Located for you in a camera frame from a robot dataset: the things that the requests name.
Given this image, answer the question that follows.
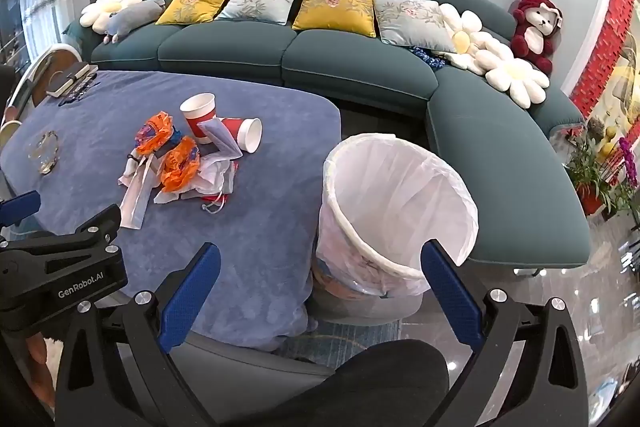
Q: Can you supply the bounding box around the grey face mask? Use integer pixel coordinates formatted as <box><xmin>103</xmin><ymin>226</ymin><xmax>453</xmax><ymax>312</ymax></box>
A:
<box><xmin>198</xmin><ymin>118</ymin><xmax>243</xmax><ymax>161</ymax></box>

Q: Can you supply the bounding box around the blue wrapper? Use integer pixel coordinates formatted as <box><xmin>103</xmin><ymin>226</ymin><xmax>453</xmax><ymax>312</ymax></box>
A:
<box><xmin>167</xmin><ymin>127</ymin><xmax>183</xmax><ymax>147</ymax></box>

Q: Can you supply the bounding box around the yellow cushion left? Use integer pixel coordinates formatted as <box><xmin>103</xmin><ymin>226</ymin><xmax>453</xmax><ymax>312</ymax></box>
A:
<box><xmin>155</xmin><ymin>0</ymin><xmax>226</xmax><ymax>26</ymax></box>

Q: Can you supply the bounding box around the light blue cushion right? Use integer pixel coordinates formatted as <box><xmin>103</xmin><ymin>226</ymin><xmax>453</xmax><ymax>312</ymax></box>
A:
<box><xmin>373</xmin><ymin>0</ymin><xmax>456</xmax><ymax>53</ymax></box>

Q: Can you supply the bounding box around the orange plastic bag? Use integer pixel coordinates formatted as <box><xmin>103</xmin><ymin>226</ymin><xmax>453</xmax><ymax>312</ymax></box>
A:
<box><xmin>134</xmin><ymin>112</ymin><xmax>174</xmax><ymax>156</ymax></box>
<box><xmin>158</xmin><ymin>136</ymin><xmax>201</xmax><ymax>193</ymax></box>

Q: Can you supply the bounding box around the red paper cup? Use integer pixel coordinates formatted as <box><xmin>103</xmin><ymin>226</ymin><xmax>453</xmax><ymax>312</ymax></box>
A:
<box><xmin>221</xmin><ymin>118</ymin><xmax>262</xmax><ymax>154</ymax></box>
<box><xmin>180</xmin><ymin>92</ymin><xmax>216</xmax><ymax>144</ymax></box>

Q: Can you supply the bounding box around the red paper packet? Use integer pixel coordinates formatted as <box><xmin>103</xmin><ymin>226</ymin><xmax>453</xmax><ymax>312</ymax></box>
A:
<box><xmin>201</xmin><ymin>193</ymin><xmax>228</xmax><ymax>215</ymax></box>

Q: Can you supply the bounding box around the dark notebook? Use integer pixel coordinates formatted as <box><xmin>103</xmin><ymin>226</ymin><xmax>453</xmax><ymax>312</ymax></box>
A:
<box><xmin>46</xmin><ymin>62</ymin><xmax>98</xmax><ymax>98</ymax></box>

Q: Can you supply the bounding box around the yellow cushion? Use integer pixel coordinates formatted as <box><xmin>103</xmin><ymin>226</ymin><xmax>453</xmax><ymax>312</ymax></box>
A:
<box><xmin>292</xmin><ymin>0</ymin><xmax>376</xmax><ymax>38</ymax></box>
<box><xmin>155</xmin><ymin>0</ymin><xmax>226</xmax><ymax>26</ymax></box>

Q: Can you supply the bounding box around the white flower cushion right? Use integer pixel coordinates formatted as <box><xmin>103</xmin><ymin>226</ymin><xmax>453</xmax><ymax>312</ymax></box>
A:
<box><xmin>437</xmin><ymin>3</ymin><xmax>550</xmax><ymax>109</ymax></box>

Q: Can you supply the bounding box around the white flower cushion left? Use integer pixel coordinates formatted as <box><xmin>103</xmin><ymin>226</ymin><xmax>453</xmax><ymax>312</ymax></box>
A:
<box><xmin>79</xmin><ymin>0</ymin><xmax>142</xmax><ymax>35</ymax></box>

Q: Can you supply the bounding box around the red monkey plush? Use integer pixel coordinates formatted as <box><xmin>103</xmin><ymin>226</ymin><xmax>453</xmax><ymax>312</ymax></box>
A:
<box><xmin>511</xmin><ymin>0</ymin><xmax>563</xmax><ymax>76</ymax></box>

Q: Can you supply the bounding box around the potted flower plant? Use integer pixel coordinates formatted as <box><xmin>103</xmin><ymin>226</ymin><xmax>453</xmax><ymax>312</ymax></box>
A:
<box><xmin>565</xmin><ymin>126</ymin><xmax>639</xmax><ymax>218</ymax></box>

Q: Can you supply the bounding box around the round side chair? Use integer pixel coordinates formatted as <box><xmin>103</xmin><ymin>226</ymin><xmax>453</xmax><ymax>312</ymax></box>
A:
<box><xmin>1</xmin><ymin>43</ymin><xmax>81</xmax><ymax>124</ymax></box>

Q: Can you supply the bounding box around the teal sectional sofa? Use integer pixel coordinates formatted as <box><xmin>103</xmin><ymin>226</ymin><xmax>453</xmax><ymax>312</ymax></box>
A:
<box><xmin>65</xmin><ymin>0</ymin><xmax>591</xmax><ymax>269</ymax></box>

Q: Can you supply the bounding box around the glass ashtray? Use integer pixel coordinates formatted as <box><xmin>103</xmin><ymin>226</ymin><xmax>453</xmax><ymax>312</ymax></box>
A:
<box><xmin>28</xmin><ymin>131</ymin><xmax>60</xmax><ymax>176</ymax></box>

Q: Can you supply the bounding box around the grey seal plush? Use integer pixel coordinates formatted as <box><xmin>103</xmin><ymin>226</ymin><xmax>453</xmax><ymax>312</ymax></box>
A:
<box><xmin>103</xmin><ymin>0</ymin><xmax>166</xmax><ymax>44</ymax></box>

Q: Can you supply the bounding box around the yellow cushion right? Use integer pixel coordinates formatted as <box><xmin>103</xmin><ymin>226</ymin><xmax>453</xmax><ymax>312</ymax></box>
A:
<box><xmin>292</xmin><ymin>0</ymin><xmax>376</xmax><ymax>38</ymax></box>

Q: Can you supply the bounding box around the white lined trash bin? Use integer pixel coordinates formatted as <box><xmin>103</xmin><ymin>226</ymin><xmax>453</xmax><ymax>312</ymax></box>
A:
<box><xmin>312</xmin><ymin>133</ymin><xmax>480</xmax><ymax>300</ymax></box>

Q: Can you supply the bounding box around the white flower cushion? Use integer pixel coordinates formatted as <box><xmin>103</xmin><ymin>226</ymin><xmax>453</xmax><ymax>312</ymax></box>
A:
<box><xmin>79</xmin><ymin>0</ymin><xmax>142</xmax><ymax>35</ymax></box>
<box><xmin>437</xmin><ymin>3</ymin><xmax>550</xmax><ymax>109</ymax></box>

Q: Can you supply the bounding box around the blue beaded item on sofa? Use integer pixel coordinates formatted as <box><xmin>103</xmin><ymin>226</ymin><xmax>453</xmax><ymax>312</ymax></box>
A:
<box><xmin>409</xmin><ymin>46</ymin><xmax>446</xmax><ymax>72</ymax></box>

